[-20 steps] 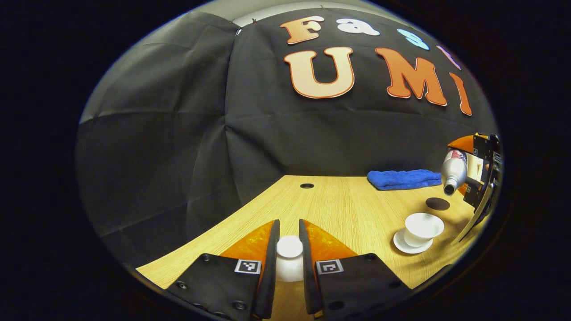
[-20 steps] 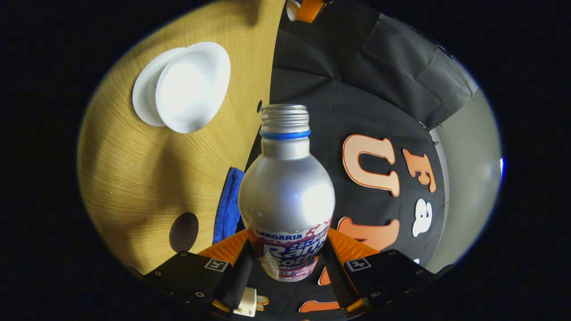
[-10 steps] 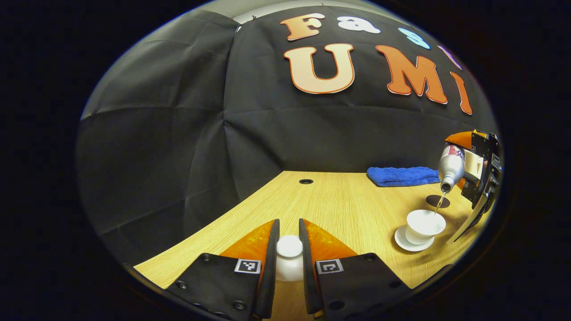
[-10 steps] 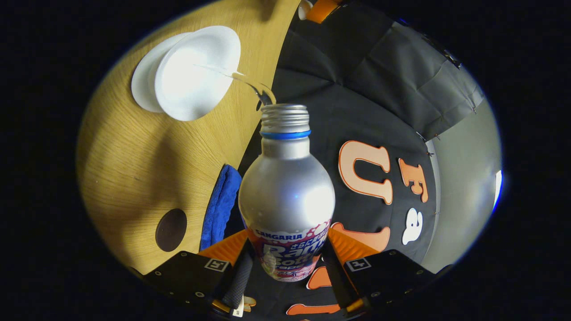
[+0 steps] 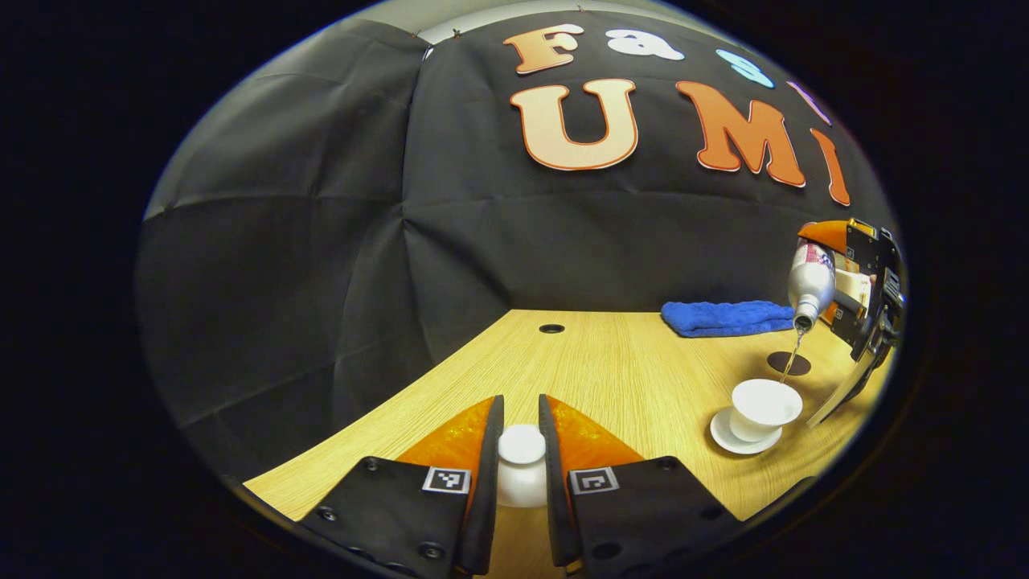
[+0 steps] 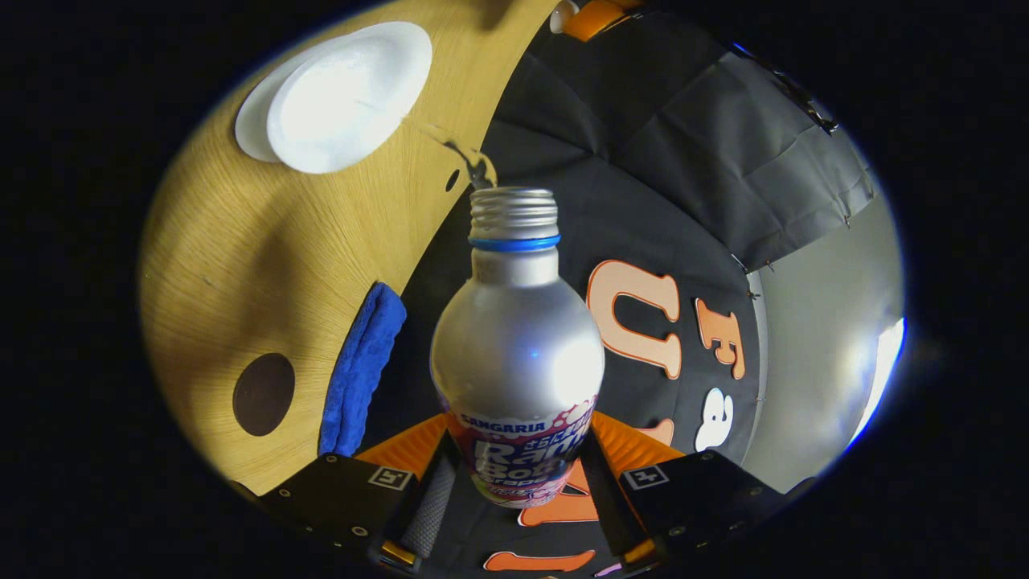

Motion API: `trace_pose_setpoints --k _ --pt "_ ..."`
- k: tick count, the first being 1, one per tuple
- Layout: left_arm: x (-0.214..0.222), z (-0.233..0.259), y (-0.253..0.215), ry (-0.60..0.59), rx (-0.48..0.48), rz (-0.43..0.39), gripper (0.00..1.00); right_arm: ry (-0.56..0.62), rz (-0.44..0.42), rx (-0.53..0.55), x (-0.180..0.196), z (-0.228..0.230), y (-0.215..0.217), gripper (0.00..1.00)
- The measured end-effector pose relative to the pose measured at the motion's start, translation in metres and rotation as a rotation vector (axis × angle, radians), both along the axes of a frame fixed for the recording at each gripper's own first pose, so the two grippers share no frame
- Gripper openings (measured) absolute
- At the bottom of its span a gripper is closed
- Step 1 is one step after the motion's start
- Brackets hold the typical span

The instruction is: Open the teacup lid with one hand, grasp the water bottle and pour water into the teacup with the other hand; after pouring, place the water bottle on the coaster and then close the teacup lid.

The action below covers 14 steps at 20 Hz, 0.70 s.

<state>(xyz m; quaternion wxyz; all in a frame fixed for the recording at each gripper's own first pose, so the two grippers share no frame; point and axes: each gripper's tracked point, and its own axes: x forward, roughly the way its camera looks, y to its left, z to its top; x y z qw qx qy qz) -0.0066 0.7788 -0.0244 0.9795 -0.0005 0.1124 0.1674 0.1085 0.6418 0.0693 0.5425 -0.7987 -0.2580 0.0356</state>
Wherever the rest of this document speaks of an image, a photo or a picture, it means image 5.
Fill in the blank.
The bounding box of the black backdrop cloth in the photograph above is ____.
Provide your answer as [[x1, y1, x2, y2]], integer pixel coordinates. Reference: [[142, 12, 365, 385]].
[[135, 8, 897, 483]]

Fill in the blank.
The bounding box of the white teacup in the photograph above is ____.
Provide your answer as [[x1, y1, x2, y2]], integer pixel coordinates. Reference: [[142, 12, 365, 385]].
[[730, 378, 803, 443]]

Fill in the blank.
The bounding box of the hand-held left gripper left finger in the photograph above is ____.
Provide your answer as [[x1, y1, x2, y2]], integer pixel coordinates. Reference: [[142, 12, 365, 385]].
[[300, 394, 506, 577]]

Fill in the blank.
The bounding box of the white saucer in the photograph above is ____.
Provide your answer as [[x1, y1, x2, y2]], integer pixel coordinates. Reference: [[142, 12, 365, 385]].
[[710, 406, 782, 456]]

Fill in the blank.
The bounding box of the silver water bottle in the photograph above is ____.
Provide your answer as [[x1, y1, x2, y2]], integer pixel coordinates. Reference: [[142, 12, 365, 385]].
[[788, 240, 837, 332]]

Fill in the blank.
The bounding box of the white teacup lid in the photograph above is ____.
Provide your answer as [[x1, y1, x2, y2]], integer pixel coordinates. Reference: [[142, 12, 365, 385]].
[[497, 424, 549, 509]]

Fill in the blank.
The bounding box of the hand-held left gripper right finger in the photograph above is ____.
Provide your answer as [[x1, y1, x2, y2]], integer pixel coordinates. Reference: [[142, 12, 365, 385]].
[[538, 393, 742, 570]]

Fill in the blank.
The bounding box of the blue towel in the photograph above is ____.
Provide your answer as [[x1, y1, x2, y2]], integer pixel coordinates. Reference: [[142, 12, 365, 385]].
[[661, 301, 797, 339]]

